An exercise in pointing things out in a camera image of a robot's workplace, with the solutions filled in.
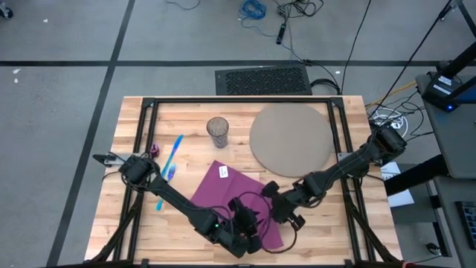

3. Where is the black diagonal beam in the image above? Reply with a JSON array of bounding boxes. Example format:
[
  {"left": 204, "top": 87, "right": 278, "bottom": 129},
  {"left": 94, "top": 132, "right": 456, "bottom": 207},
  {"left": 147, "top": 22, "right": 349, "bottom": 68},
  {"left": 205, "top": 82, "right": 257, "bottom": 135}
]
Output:
[{"left": 384, "top": 154, "right": 451, "bottom": 197}]

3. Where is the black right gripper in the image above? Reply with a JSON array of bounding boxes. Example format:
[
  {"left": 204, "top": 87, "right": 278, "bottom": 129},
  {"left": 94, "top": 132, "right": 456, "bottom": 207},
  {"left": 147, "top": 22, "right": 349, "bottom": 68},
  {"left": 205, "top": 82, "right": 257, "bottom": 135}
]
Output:
[{"left": 270, "top": 182, "right": 309, "bottom": 232}]

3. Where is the round beige woven placemat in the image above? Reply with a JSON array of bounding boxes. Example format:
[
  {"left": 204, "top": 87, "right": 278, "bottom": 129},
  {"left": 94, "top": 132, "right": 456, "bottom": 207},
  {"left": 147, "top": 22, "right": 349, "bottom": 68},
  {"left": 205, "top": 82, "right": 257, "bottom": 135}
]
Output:
[{"left": 248, "top": 103, "right": 335, "bottom": 178}]

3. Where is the long black floor cable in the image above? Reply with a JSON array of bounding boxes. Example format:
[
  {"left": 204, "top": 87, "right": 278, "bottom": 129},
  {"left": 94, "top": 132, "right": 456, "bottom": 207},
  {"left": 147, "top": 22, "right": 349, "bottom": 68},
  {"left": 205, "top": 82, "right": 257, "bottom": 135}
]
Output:
[{"left": 340, "top": 0, "right": 373, "bottom": 94}]

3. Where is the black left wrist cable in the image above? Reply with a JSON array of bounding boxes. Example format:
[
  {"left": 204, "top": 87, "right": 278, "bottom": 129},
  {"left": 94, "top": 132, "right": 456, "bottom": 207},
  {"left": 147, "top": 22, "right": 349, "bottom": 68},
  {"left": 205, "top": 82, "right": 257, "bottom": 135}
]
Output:
[{"left": 237, "top": 191, "right": 274, "bottom": 241}]

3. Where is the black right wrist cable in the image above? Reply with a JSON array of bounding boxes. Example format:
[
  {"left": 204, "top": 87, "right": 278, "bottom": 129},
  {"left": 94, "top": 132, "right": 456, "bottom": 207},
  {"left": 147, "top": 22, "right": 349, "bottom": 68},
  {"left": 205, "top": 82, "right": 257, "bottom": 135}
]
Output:
[{"left": 259, "top": 223, "right": 299, "bottom": 255}]

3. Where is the clear faceted glass tumbler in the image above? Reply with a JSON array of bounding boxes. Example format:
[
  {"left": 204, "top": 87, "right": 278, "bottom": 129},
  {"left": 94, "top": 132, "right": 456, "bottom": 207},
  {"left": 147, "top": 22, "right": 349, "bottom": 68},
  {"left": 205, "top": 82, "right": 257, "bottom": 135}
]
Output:
[{"left": 206, "top": 116, "right": 230, "bottom": 149}]

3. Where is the white paper sheet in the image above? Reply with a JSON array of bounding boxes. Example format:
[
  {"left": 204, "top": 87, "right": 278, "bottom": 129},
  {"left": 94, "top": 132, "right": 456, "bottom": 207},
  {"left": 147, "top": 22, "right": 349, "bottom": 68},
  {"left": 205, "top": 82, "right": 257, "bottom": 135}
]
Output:
[{"left": 379, "top": 162, "right": 416, "bottom": 208}]

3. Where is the black computer mouse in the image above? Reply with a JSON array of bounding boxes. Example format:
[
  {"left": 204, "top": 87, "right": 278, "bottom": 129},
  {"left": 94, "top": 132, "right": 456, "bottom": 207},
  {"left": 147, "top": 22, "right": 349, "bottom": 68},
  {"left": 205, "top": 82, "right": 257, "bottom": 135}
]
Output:
[{"left": 425, "top": 242, "right": 443, "bottom": 257}]

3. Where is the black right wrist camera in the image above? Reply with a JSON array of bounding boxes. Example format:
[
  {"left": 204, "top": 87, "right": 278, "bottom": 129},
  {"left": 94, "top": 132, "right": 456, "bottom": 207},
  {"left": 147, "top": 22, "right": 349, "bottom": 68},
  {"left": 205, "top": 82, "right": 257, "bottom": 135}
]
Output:
[{"left": 261, "top": 180, "right": 280, "bottom": 199}]

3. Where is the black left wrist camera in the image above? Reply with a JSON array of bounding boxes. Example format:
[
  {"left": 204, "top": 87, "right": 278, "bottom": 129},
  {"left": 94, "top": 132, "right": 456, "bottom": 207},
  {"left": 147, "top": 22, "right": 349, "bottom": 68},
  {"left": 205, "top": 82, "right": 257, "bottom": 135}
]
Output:
[{"left": 227, "top": 196, "right": 247, "bottom": 215}]

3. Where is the purple cloth napkin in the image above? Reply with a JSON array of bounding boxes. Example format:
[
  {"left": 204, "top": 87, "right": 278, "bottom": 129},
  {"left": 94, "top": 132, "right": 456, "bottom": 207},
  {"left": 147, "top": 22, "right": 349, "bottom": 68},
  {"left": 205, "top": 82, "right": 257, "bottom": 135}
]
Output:
[{"left": 189, "top": 159, "right": 284, "bottom": 251}]

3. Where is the black keyboard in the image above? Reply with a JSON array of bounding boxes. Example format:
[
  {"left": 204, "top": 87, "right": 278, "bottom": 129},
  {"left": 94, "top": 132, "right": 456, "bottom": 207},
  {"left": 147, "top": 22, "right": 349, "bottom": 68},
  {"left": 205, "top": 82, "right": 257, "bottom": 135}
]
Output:
[{"left": 455, "top": 200, "right": 476, "bottom": 250}]

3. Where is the yellow floor cable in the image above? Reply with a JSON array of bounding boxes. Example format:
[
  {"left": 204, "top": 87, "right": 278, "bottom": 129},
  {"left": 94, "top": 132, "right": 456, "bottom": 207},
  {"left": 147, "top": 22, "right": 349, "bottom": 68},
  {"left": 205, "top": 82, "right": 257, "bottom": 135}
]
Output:
[{"left": 366, "top": 80, "right": 418, "bottom": 109}]

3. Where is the grey desk with keyboard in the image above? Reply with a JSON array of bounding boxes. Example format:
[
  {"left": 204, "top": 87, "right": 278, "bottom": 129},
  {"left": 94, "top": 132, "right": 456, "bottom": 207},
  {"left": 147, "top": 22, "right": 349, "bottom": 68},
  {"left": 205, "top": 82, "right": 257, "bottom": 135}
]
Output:
[{"left": 433, "top": 176, "right": 476, "bottom": 268}]

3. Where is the black aluminium table frame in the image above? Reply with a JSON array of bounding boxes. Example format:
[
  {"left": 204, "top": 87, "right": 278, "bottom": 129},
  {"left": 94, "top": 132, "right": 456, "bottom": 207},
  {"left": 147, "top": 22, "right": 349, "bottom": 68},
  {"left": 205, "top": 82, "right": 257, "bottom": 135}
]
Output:
[{"left": 87, "top": 95, "right": 405, "bottom": 268}]

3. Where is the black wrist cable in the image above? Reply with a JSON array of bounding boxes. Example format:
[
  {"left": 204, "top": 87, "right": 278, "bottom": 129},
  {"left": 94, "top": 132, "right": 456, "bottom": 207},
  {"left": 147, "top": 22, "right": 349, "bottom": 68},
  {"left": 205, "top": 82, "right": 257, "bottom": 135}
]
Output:
[
  {"left": 259, "top": 223, "right": 299, "bottom": 255},
  {"left": 237, "top": 191, "right": 274, "bottom": 241}
]

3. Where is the black overhead beam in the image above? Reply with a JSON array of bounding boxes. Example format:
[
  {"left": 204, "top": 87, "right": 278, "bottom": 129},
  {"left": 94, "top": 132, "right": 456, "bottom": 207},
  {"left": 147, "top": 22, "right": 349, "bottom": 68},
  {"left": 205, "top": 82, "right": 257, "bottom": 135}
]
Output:
[{"left": 434, "top": 39, "right": 476, "bottom": 81}]

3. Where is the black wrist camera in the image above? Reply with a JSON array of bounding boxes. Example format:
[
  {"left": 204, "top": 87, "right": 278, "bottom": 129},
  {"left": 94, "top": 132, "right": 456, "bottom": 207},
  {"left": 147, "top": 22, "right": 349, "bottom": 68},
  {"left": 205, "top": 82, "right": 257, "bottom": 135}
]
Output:
[
  {"left": 227, "top": 196, "right": 247, "bottom": 215},
  {"left": 261, "top": 180, "right": 280, "bottom": 199}
]

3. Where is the black perforated computer case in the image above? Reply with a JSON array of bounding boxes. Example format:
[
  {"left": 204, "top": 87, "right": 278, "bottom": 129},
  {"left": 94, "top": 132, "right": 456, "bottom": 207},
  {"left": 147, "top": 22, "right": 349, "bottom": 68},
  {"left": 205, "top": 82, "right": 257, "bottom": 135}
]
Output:
[{"left": 214, "top": 65, "right": 313, "bottom": 97}]

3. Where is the grey side desk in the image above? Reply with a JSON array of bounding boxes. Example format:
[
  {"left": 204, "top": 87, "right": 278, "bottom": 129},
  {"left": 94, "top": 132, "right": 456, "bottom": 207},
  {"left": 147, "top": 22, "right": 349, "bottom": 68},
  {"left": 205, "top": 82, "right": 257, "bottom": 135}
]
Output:
[{"left": 415, "top": 72, "right": 476, "bottom": 180}]

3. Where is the black cable bundle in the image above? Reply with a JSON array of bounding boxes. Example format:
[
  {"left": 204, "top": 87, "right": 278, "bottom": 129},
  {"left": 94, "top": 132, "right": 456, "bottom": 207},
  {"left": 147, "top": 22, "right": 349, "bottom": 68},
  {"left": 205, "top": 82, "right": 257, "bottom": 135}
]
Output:
[{"left": 277, "top": 0, "right": 324, "bottom": 19}]

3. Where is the iridescent blue fork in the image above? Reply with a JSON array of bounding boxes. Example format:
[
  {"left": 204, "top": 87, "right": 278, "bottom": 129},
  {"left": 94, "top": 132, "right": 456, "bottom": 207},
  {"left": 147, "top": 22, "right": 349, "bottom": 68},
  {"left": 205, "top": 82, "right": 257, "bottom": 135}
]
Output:
[{"left": 155, "top": 162, "right": 177, "bottom": 211}]

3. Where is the blue coiled cable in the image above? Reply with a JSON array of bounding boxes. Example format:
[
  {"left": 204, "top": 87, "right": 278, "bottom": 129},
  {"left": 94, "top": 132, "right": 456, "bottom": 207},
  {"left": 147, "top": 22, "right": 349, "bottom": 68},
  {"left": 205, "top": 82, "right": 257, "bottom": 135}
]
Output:
[{"left": 237, "top": 0, "right": 278, "bottom": 38}]

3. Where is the black box with blue light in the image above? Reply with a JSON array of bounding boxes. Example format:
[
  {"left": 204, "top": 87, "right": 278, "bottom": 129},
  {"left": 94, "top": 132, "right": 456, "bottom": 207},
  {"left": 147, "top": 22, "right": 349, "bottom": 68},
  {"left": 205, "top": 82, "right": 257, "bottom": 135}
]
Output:
[{"left": 422, "top": 72, "right": 476, "bottom": 112}]

